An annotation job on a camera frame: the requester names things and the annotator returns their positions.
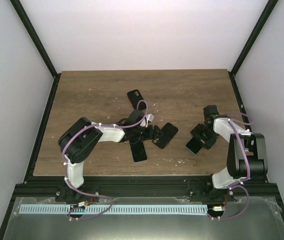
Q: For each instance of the black frame post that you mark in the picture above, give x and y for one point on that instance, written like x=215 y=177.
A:
x=260 y=23
x=25 y=20

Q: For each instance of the black frame post left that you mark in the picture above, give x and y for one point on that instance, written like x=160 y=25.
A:
x=25 y=20

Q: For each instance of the black phone case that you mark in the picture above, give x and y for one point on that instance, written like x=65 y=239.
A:
x=165 y=135
x=134 y=97

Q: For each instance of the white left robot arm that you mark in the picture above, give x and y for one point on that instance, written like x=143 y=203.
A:
x=77 y=143

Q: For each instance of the teal edged smartphone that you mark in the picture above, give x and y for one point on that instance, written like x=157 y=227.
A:
x=194 y=145

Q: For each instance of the metal sheet front panel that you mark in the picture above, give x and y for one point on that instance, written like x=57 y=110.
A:
x=255 y=218

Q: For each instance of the black frame post right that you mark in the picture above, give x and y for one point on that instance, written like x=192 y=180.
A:
x=260 y=23

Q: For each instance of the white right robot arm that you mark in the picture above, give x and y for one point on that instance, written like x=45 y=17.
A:
x=246 y=156

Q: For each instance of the light blue slotted cable duct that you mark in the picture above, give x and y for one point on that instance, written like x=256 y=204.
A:
x=120 y=209

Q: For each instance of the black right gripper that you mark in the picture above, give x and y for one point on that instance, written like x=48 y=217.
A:
x=207 y=144

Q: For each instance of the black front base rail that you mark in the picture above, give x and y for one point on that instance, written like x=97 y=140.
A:
x=198 y=188

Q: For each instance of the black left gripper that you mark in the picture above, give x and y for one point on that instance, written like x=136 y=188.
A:
x=149 y=136

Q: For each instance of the purple edged smartphone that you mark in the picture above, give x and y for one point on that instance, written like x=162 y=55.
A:
x=138 y=151

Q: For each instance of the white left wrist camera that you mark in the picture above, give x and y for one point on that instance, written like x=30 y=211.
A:
x=148 y=119

